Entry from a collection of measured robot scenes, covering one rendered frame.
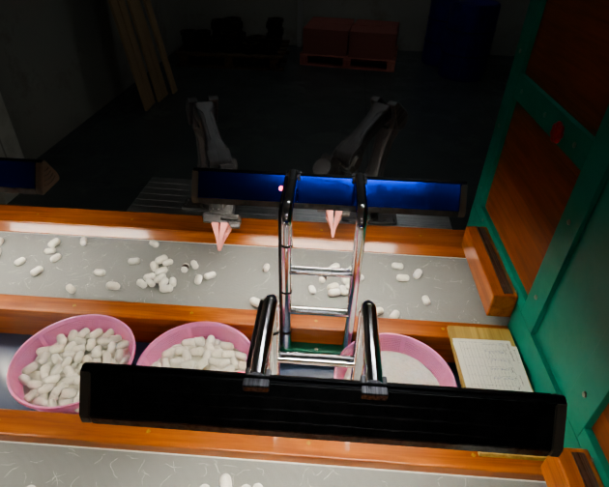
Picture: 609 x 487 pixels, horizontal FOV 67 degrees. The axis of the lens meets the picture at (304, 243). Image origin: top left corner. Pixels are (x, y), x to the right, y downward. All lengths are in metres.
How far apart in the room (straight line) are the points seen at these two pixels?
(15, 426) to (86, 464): 0.17
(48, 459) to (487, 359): 0.93
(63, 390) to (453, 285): 1.01
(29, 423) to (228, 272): 0.60
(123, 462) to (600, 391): 0.86
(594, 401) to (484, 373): 0.25
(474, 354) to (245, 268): 0.66
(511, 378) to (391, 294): 0.38
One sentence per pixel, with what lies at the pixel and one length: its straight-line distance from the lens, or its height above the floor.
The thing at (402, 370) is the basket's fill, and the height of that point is 0.73.
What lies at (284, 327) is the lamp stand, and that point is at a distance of 1.11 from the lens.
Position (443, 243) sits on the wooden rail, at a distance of 1.49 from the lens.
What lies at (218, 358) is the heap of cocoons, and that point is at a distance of 1.15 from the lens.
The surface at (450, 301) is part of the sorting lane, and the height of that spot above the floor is 0.74.
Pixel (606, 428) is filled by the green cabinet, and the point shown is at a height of 0.91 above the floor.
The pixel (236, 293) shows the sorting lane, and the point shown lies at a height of 0.74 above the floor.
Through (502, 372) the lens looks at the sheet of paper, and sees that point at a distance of 1.14.
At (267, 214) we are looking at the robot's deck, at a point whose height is 0.67.
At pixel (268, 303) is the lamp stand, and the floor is 1.12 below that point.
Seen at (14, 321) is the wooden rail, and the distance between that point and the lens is 1.41.
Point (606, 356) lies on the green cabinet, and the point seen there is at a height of 1.02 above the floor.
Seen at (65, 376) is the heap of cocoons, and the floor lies 0.72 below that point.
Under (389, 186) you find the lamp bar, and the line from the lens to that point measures 1.05.
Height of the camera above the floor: 1.60
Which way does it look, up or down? 36 degrees down
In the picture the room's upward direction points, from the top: 2 degrees clockwise
